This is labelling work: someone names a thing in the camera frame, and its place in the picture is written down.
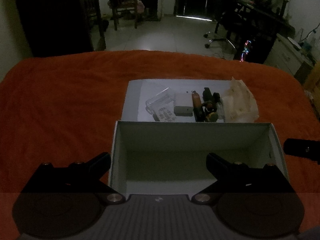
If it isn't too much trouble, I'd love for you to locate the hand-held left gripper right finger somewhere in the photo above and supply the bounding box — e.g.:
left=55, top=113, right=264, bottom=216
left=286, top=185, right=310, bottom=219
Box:
left=191, top=152, right=297, bottom=204

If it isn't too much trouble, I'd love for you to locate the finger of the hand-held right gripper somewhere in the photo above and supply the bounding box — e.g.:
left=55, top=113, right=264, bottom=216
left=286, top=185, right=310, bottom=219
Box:
left=283, top=138, right=320, bottom=166

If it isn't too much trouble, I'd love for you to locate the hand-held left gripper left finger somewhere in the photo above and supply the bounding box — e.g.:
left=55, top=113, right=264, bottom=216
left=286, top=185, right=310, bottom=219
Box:
left=21, top=152, right=126, bottom=204

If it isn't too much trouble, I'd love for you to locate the white cardboard box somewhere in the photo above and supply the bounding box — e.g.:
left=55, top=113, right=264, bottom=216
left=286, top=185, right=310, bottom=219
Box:
left=108, top=120, right=290, bottom=200

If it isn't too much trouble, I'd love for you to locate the white power adapter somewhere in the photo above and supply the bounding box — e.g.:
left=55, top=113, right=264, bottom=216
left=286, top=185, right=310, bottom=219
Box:
left=174, top=92, right=194, bottom=117

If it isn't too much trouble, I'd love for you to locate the black clip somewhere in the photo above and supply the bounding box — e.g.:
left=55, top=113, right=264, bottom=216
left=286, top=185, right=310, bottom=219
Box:
left=202, top=87, right=213, bottom=103

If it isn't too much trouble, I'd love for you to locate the white cardboard box lid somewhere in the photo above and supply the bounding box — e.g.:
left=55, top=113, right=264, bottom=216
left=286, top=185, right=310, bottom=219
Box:
left=121, top=79, right=250, bottom=123

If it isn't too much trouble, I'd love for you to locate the brown figurine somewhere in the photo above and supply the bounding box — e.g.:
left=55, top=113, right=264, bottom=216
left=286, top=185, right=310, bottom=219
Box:
left=202, top=101, right=219, bottom=123

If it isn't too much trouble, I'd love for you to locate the brown lighter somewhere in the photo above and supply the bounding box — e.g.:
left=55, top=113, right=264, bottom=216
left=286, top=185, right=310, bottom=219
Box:
left=191, top=90, right=202, bottom=110

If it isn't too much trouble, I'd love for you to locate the orange blanket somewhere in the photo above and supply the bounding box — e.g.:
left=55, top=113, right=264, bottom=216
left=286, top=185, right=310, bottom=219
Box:
left=0, top=49, right=320, bottom=240

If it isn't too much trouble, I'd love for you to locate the clear plastic case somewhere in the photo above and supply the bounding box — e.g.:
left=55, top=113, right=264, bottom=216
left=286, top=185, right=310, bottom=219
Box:
left=145, top=87, right=175, bottom=114

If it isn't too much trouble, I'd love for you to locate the white drawer cabinet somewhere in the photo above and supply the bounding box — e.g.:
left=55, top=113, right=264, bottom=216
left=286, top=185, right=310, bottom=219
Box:
left=264, top=34, right=316, bottom=77

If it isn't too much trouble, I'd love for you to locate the computer tower with coloured lights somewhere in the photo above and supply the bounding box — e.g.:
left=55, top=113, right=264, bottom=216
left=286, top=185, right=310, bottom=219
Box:
left=234, top=34, right=276, bottom=64

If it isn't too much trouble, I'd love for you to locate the black office chair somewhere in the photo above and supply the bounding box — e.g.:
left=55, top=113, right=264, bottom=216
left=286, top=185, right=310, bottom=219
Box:
left=204, top=4, right=241, bottom=53

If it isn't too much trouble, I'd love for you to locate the dark desk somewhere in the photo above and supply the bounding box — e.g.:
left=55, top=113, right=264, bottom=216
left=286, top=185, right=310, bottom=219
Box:
left=232, top=0, right=296, bottom=63

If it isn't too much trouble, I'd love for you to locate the dark wardrobe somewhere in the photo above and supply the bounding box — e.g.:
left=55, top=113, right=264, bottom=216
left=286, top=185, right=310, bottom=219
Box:
left=12, top=0, right=94, bottom=58

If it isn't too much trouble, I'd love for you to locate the pink cloth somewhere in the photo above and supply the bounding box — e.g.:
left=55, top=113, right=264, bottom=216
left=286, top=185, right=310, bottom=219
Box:
left=107, top=0, right=146, bottom=14

